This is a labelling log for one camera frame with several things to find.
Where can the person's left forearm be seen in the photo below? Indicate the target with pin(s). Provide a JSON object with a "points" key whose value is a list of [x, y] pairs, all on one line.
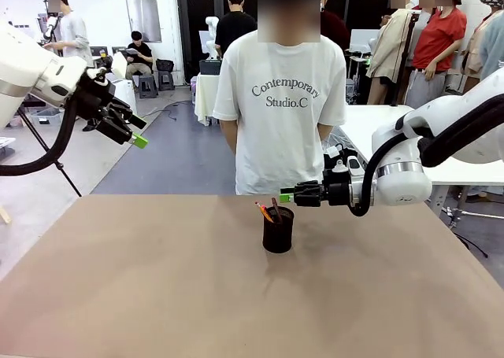
{"points": [[323, 131]]}

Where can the white flat tray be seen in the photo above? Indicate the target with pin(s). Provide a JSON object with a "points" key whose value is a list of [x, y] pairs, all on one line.
{"points": [[6, 142]]}

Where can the black bag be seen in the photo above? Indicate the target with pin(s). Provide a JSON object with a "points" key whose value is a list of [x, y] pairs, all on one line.
{"points": [[165, 65]]}

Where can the person in white T-shirt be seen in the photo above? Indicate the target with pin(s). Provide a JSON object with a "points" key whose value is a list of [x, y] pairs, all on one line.
{"points": [[275, 145]]}

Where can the dark red pen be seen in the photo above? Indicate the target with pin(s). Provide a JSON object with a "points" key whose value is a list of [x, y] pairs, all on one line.
{"points": [[276, 210]]}

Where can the white board panel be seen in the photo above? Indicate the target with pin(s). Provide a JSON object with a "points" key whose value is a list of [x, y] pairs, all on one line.
{"points": [[360, 39]]}

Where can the black tripod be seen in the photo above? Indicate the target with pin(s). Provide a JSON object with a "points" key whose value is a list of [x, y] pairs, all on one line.
{"points": [[60, 165]]}

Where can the person in light grey shirt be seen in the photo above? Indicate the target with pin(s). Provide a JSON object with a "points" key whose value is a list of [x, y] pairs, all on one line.
{"points": [[73, 31]]}

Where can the grey plastic stool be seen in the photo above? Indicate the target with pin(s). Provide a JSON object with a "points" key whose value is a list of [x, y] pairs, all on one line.
{"points": [[147, 84], [165, 80]]}

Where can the clear plastic bag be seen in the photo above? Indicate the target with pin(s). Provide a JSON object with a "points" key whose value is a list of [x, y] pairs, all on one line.
{"points": [[336, 137]]}

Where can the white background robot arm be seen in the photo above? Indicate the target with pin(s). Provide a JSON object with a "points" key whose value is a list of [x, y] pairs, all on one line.
{"points": [[212, 21]]}

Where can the seated person in black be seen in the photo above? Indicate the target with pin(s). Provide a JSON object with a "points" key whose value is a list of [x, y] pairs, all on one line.
{"points": [[139, 53]]}

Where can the metal stand legs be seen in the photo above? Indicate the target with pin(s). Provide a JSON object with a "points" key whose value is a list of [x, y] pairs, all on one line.
{"points": [[472, 214]]}

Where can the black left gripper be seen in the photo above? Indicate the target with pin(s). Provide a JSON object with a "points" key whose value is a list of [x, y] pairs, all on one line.
{"points": [[94, 98]]}

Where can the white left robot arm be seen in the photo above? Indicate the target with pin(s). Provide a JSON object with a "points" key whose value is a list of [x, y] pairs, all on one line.
{"points": [[23, 67]]}

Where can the mannequin in blue shirt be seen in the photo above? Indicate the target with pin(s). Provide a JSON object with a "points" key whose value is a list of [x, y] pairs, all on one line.
{"points": [[494, 47]]}

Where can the wooden plank piece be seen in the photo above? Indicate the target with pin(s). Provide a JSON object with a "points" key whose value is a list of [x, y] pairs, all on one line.
{"points": [[4, 215]]}

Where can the black box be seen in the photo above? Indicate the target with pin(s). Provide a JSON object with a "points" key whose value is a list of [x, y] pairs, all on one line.
{"points": [[208, 67]]}

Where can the black stand pole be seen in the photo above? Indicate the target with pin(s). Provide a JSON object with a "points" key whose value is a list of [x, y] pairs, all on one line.
{"points": [[405, 63]]}

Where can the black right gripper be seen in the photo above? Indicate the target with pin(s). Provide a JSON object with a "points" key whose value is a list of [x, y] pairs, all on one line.
{"points": [[336, 193]]}

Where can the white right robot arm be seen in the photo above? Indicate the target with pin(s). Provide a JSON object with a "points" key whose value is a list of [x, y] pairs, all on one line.
{"points": [[401, 185]]}

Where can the clear plastic storage bin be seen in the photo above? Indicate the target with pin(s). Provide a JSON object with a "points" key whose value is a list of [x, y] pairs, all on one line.
{"points": [[47, 118]]}

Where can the black mesh pen holder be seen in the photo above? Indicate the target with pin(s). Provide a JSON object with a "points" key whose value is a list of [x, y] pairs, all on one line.
{"points": [[277, 236]]}

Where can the yellow pencil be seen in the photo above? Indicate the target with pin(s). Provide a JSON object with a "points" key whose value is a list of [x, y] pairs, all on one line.
{"points": [[268, 215]]}

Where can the white table with legs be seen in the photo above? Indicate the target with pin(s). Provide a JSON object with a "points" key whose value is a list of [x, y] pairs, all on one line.
{"points": [[362, 126]]}

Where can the mannequin in dark red top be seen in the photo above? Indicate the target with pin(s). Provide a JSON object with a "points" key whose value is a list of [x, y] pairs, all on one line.
{"points": [[336, 29]]}

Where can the standing person black T-shirt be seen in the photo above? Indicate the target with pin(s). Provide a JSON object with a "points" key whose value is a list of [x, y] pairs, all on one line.
{"points": [[234, 27]]}

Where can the metal wall panel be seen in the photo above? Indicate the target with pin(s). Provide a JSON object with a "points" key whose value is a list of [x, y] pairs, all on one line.
{"points": [[143, 19]]}

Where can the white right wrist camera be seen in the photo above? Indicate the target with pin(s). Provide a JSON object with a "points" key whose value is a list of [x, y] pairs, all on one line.
{"points": [[353, 165]]}

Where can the white air purifier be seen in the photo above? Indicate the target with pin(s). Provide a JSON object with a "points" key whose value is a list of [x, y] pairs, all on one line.
{"points": [[128, 92]]}

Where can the person's right forearm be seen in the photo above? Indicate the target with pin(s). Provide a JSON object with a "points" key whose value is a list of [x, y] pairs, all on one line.
{"points": [[228, 133]]}

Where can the table with white cloth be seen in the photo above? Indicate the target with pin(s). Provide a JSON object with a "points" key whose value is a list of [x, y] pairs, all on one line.
{"points": [[204, 98]]}

